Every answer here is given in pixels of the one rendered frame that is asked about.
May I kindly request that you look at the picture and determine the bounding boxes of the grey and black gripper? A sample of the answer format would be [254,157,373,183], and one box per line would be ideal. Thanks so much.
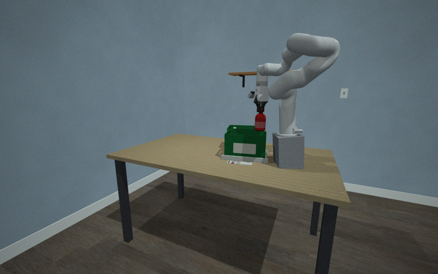
[254,86,269,112]

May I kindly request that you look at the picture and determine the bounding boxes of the green plastic bottle crate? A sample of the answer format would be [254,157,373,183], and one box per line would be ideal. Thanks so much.
[227,125,255,131]
[224,129,266,158]

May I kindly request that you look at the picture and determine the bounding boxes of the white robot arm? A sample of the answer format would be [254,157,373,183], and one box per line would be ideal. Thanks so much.
[256,33,340,137]

